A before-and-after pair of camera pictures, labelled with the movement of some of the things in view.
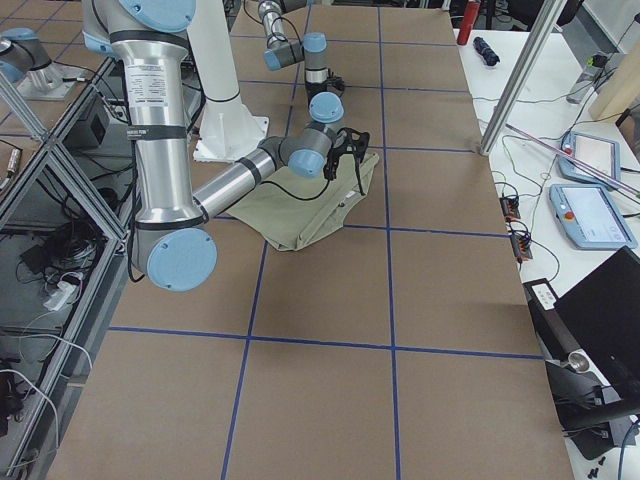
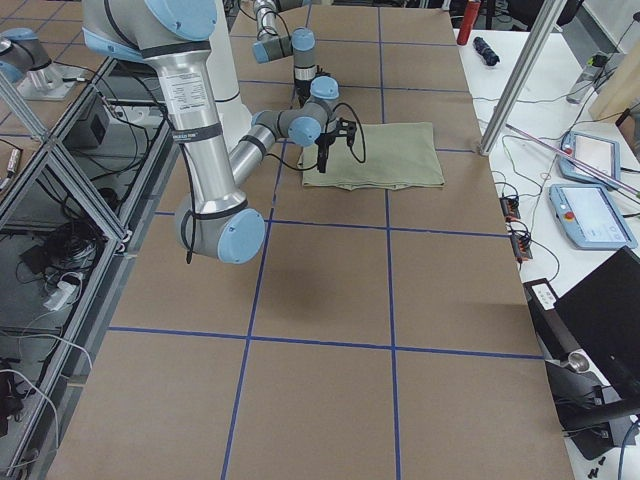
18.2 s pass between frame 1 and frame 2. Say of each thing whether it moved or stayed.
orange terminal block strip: stayed
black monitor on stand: stayed
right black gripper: moved
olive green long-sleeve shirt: moved
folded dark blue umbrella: stayed
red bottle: stayed
